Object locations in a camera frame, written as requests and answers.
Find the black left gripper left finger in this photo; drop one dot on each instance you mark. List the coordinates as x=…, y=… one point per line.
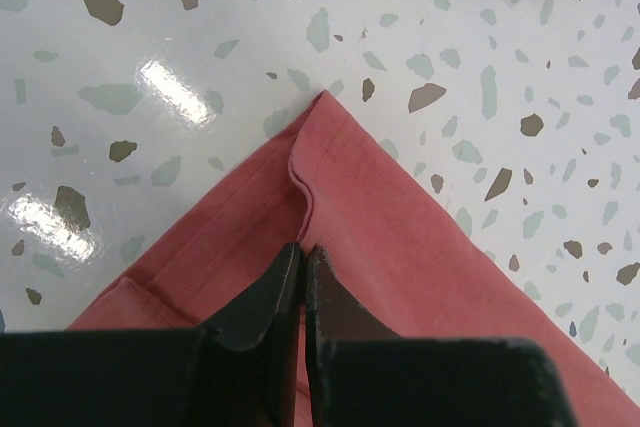
x=237, y=368

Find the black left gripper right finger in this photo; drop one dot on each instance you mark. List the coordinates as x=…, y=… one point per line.
x=362, y=373

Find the red t-shirt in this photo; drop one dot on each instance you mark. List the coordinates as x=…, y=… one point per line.
x=323, y=181

